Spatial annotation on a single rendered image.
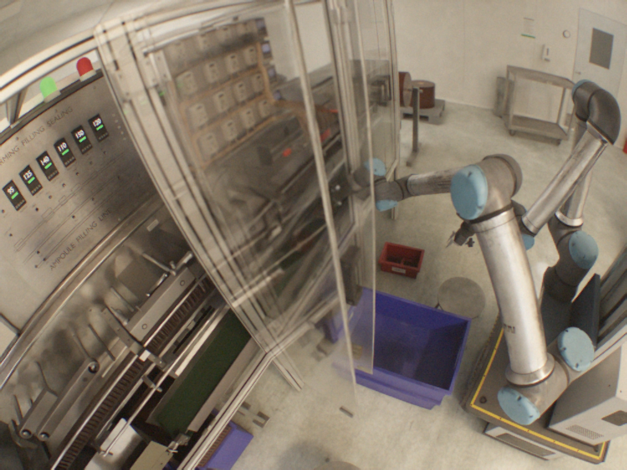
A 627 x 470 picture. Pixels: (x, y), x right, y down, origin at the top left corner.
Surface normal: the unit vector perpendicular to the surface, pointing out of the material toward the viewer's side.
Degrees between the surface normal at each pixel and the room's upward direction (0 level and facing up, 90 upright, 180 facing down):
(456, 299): 0
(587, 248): 5
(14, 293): 90
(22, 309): 90
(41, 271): 90
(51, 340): 90
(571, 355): 5
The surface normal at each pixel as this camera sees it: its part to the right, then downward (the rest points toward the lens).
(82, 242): 0.85, 0.25
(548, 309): -0.16, -0.71
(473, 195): -0.96, 0.24
